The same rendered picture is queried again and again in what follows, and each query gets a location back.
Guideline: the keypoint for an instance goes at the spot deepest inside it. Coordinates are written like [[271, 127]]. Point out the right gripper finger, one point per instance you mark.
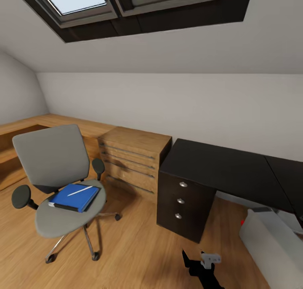
[[186, 259]]

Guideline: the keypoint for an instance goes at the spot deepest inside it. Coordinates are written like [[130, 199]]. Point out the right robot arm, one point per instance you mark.
[[204, 269]]

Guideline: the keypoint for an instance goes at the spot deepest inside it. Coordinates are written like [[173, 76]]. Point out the desktop computer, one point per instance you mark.
[[275, 248]]

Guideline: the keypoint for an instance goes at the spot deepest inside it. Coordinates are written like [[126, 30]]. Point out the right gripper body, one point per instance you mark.
[[204, 275]]

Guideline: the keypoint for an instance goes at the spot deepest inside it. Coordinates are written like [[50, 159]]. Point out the desk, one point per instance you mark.
[[268, 180]]

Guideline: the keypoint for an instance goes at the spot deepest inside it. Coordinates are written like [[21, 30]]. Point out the folder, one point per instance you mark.
[[74, 197]]

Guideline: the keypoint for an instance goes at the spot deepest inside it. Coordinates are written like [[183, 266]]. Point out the swivel chair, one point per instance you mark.
[[53, 158]]

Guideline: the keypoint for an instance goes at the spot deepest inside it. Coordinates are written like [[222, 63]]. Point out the fixed window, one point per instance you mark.
[[80, 20]]

